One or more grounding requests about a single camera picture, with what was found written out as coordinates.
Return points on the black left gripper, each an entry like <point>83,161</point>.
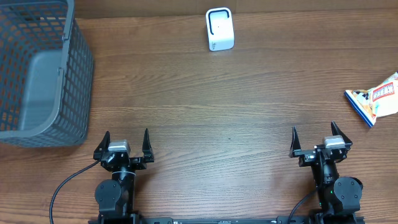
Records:
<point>141,163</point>

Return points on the yellow snack bag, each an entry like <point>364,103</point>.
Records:
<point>375,102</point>

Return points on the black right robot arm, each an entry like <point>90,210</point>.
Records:
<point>339,197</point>

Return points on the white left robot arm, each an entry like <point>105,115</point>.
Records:
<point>115,196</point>

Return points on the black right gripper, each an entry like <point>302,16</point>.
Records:
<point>306,155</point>

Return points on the white barcode scanner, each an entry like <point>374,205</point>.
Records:
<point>219,24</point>

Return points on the grey plastic basket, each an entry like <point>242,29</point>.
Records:
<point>47,71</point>

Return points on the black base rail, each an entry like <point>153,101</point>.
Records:
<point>278,220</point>

